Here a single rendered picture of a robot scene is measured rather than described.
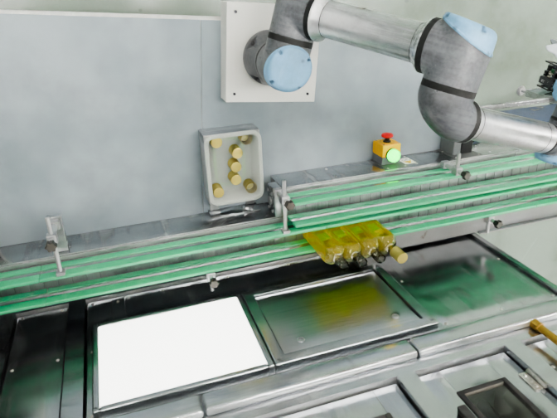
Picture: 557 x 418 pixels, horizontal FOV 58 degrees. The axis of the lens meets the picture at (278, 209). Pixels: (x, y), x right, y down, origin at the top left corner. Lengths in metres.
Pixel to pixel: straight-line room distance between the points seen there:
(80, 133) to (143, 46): 0.31
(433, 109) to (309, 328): 0.67
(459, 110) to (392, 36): 0.21
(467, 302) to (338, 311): 0.40
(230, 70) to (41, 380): 0.96
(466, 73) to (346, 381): 0.75
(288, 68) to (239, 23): 0.26
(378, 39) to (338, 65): 0.51
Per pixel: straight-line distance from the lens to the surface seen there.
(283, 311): 1.48
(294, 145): 1.68
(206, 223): 1.59
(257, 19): 1.49
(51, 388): 1.44
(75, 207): 1.63
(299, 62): 1.29
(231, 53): 1.48
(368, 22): 1.20
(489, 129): 1.21
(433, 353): 1.41
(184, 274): 1.52
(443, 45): 1.11
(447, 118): 1.12
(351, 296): 1.55
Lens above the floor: 2.25
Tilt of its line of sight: 60 degrees down
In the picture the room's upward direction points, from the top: 140 degrees clockwise
